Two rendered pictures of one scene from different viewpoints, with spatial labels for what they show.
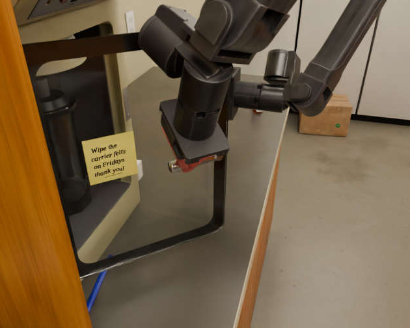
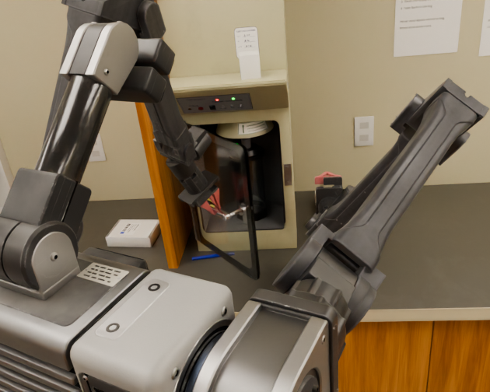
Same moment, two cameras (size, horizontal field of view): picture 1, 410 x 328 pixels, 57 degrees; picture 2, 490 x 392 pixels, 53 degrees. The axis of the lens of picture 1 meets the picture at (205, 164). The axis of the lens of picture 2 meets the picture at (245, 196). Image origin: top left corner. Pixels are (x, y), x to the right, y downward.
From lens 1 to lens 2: 1.22 m
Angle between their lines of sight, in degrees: 70
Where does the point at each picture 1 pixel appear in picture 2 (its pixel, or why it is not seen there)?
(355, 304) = not seen: outside the picture
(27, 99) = (148, 142)
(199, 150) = (183, 197)
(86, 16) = (249, 115)
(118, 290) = (211, 264)
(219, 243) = not seen: hidden behind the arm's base
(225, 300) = not seen: hidden behind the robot
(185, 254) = (247, 281)
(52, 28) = (217, 117)
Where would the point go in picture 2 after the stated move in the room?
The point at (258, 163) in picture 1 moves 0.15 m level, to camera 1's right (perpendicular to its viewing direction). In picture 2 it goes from (393, 298) to (422, 336)
